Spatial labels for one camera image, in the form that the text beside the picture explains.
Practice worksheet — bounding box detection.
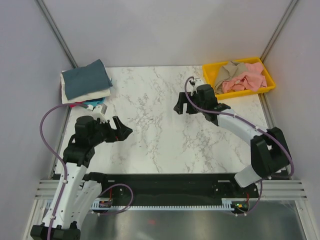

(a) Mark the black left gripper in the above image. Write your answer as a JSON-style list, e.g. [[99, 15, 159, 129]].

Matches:
[[89, 115, 132, 147]]

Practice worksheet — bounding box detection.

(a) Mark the folded red t shirt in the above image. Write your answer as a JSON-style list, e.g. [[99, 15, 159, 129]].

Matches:
[[69, 102, 84, 108]]

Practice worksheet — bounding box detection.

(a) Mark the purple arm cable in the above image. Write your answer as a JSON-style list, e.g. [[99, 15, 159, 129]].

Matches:
[[184, 76, 294, 180], [39, 103, 90, 240]]

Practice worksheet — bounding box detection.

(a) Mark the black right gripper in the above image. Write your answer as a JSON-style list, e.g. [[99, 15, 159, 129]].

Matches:
[[173, 92, 206, 115]]

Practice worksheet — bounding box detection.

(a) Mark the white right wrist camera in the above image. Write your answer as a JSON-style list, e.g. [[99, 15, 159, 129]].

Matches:
[[189, 77, 204, 96]]

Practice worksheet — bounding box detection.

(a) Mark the beige t shirt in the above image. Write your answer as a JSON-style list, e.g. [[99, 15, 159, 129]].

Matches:
[[214, 61, 248, 94]]

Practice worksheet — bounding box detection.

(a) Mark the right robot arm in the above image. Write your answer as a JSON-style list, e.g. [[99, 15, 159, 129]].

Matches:
[[173, 84, 292, 197]]

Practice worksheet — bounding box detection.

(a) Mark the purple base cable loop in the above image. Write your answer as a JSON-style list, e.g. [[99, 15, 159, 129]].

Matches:
[[91, 183, 134, 216]]

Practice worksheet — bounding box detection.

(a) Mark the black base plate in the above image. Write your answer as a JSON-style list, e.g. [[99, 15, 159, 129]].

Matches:
[[49, 171, 293, 207]]

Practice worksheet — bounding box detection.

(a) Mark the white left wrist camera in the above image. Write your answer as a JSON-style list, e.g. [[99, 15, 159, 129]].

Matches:
[[91, 104, 107, 123]]

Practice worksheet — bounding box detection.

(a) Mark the folded blue-grey t shirt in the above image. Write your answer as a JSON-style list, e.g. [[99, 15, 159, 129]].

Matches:
[[60, 59, 113, 102]]

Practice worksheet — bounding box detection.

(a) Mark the right corner aluminium post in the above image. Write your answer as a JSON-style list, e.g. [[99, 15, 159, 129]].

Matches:
[[260, 0, 300, 63]]

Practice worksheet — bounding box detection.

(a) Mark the pink t shirt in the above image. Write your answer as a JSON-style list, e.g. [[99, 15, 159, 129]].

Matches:
[[222, 62, 267, 94]]

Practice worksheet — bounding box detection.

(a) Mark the yellow plastic bin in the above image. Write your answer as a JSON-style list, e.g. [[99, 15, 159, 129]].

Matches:
[[202, 57, 276, 100]]

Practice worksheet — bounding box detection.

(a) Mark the left corner aluminium post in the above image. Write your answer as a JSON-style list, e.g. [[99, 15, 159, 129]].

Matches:
[[34, 0, 78, 68]]

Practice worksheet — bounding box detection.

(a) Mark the white slotted cable duct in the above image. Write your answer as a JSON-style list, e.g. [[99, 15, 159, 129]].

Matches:
[[90, 198, 248, 212]]

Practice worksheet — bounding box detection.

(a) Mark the aluminium frame rail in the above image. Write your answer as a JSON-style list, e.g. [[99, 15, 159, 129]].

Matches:
[[34, 177, 308, 201]]

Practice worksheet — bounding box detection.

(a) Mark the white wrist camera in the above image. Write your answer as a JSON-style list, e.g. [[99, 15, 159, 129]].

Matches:
[[189, 77, 204, 96], [91, 104, 107, 123]]

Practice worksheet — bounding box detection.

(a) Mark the corner aluminium post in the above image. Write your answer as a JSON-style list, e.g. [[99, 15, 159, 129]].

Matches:
[[260, 0, 300, 63], [34, 0, 78, 68]]

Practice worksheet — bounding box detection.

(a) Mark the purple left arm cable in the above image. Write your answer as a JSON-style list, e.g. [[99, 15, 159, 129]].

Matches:
[[39, 103, 90, 240]]

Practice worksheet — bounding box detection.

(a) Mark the folded cream t shirt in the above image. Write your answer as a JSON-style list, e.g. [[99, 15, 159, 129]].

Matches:
[[60, 73, 111, 104]]

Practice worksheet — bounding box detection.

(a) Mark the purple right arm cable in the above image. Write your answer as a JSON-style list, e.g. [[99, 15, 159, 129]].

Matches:
[[184, 76, 294, 180]]

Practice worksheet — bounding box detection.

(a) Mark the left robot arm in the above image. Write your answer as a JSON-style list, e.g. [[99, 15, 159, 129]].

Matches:
[[30, 115, 133, 240]]

